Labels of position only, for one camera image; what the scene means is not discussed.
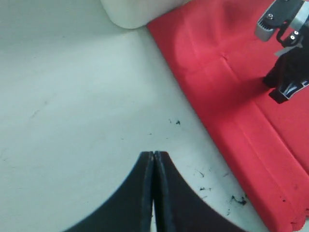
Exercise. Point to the red tablecloth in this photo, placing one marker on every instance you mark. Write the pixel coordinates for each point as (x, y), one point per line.
(219, 64)

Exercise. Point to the large cream plastic bin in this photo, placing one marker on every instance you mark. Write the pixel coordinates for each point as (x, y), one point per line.
(132, 14)

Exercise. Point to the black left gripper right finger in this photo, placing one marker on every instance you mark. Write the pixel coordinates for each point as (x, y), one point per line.
(177, 207)

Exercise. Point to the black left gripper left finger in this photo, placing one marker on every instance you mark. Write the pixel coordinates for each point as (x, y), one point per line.
(129, 209)

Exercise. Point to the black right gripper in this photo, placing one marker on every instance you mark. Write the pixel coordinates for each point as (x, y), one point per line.
(291, 71)

